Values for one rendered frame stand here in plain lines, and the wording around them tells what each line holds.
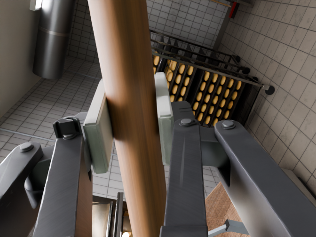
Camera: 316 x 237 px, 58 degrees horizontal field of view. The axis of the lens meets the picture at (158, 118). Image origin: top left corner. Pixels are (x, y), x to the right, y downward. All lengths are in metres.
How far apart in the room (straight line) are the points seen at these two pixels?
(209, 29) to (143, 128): 5.20
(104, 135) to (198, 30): 5.18
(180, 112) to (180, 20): 5.09
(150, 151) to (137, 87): 0.04
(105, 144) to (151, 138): 0.03
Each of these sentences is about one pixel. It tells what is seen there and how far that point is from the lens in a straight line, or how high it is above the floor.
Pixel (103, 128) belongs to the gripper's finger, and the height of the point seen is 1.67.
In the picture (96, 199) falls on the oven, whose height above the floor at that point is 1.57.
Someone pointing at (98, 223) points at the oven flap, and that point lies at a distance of 2.10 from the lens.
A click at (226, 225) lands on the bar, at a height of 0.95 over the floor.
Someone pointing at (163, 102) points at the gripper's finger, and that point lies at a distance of 0.15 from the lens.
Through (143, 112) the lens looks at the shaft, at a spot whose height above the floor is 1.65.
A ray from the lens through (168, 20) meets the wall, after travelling 5.22.
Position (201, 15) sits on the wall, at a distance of 5.29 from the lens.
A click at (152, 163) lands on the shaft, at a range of 0.18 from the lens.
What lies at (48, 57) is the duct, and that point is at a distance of 3.28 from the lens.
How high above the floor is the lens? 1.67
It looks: 10 degrees down
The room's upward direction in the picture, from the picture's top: 76 degrees counter-clockwise
